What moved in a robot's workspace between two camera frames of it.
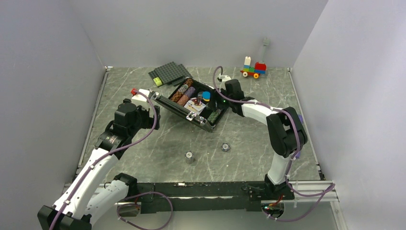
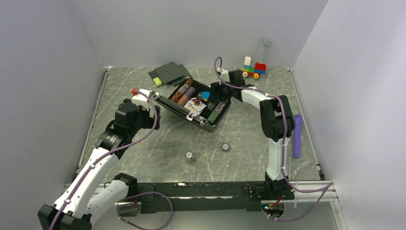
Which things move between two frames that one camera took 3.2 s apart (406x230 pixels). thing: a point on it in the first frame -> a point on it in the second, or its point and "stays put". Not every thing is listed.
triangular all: x=197 y=100 stays put
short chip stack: x=225 y=147 stays put
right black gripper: x=218 y=97 -> x=215 y=88
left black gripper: x=149 y=120 stays put
